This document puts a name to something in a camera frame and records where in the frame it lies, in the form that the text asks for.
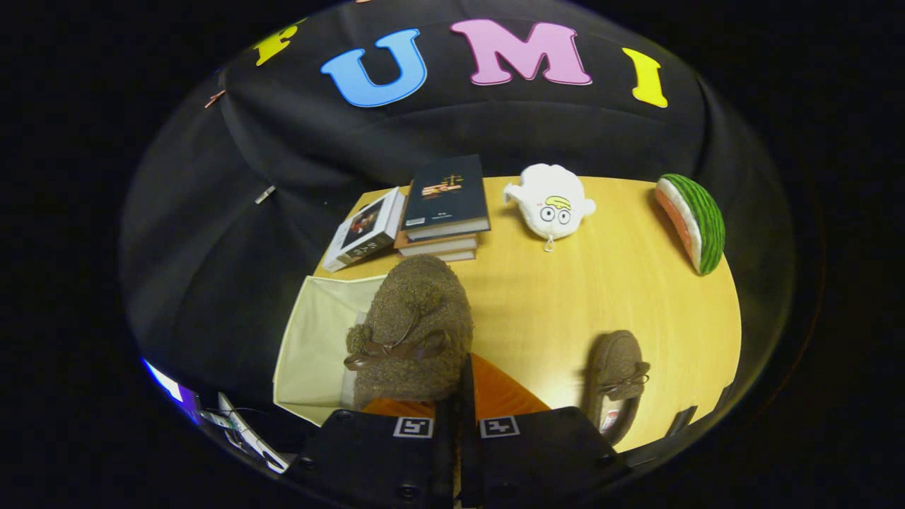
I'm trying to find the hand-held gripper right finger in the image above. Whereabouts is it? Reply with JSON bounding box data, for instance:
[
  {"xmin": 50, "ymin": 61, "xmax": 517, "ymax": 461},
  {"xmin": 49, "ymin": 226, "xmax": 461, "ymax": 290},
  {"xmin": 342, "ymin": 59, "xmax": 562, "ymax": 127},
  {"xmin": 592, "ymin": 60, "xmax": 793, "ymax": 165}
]
[{"xmin": 460, "ymin": 353, "xmax": 632, "ymax": 509}]

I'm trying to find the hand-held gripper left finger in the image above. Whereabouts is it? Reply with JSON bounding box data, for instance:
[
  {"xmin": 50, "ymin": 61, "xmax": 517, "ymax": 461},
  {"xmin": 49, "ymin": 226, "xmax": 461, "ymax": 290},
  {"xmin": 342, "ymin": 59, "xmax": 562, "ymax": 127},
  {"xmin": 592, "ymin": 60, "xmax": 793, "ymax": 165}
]
[{"xmin": 281, "ymin": 382, "xmax": 461, "ymax": 509}]

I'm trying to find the brown fuzzy shoe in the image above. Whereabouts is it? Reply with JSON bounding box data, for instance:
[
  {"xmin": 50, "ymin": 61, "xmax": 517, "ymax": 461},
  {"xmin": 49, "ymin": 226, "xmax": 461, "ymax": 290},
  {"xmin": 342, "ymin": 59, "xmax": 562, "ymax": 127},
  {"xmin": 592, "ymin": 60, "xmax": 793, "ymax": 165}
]
[
  {"xmin": 583, "ymin": 329, "xmax": 652, "ymax": 447},
  {"xmin": 344, "ymin": 254, "xmax": 475, "ymax": 411}
]

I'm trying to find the beige storage box grey lid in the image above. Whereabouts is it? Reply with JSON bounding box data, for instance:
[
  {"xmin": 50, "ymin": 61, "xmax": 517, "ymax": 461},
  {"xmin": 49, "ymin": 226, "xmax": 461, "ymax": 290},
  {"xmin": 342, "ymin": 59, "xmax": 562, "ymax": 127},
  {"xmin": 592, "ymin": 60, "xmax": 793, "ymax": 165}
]
[{"xmin": 273, "ymin": 274, "xmax": 387, "ymax": 427}]

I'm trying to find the white desk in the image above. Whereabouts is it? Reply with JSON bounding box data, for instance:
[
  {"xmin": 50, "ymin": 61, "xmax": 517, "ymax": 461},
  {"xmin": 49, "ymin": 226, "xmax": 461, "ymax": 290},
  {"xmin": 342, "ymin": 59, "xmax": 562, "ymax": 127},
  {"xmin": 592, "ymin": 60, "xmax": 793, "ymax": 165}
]
[{"xmin": 201, "ymin": 392, "xmax": 291, "ymax": 475}]

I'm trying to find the lit computer monitor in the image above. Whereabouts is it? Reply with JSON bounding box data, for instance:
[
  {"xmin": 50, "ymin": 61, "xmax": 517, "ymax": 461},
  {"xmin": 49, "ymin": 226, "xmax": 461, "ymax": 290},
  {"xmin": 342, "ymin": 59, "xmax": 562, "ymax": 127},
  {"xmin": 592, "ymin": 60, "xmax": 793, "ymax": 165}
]
[{"xmin": 140, "ymin": 356, "xmax": 203, "ymax": 426}]

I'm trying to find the white portrait cover book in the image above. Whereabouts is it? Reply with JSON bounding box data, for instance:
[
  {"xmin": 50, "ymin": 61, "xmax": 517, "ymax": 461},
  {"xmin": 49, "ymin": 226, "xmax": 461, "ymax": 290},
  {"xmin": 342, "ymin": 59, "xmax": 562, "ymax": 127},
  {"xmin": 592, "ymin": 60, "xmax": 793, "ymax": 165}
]
[{"xmin": 322, "ymin": 187, "xmax": 407, "ymax": 274}]

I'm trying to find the white plush toy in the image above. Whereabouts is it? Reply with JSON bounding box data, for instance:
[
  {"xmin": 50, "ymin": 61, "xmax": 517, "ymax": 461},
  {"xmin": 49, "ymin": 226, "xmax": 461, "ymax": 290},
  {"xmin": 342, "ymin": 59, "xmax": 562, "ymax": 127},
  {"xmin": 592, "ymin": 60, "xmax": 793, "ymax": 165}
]
[{"xmin": 503, "ymin": 163, "xmax": 597, "ymax": 253}]

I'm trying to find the dark hardcover book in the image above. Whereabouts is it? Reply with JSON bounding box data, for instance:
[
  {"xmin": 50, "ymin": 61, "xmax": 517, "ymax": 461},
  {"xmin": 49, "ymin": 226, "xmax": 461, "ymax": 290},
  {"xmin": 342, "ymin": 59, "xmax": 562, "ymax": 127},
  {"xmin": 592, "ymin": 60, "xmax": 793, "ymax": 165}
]
[{"xmin": 400, "ymin": 153, "xmax": 491, "ymax": 242}]

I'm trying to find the watermelon slice plush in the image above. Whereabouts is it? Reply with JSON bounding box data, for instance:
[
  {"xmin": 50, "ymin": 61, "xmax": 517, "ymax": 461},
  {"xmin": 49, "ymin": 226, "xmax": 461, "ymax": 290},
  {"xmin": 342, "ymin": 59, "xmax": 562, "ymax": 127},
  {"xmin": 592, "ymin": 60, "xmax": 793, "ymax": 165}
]
[{"xmin": 653, "ymin": 173, "xmax": 728, "ymax": 276}]

